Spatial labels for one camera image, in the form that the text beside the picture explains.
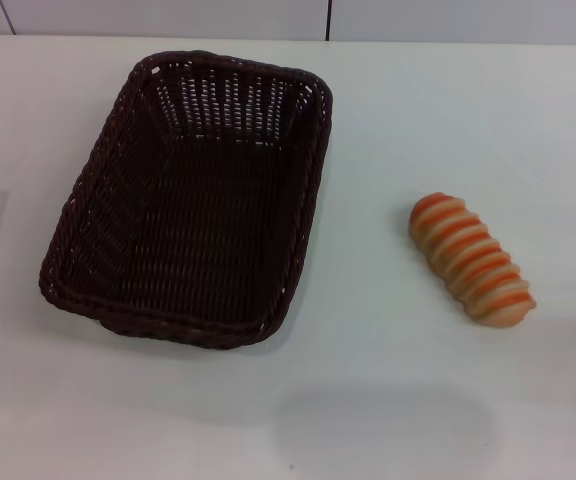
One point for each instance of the dark brown woven basket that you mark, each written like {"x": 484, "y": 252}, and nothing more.
{"x": 193, "y": 225}

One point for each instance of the orange striped ridged bread roll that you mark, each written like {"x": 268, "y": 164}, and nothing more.
{"x": 468, "y": 257}

